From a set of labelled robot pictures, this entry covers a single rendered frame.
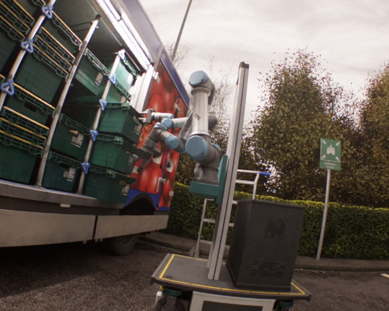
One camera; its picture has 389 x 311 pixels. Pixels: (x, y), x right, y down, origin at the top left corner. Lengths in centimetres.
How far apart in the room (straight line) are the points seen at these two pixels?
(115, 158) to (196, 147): 88
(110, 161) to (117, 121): 34
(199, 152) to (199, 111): 24
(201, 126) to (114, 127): 93
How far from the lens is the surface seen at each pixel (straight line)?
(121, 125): 194
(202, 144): 116
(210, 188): 124
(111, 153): 191
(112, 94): 224
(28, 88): 157
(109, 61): 239
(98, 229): 205
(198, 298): 133
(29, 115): 156
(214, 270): 147
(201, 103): 129
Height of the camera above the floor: 77
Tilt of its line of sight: 12 degrees up
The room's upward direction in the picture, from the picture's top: 10 degrees clockwise
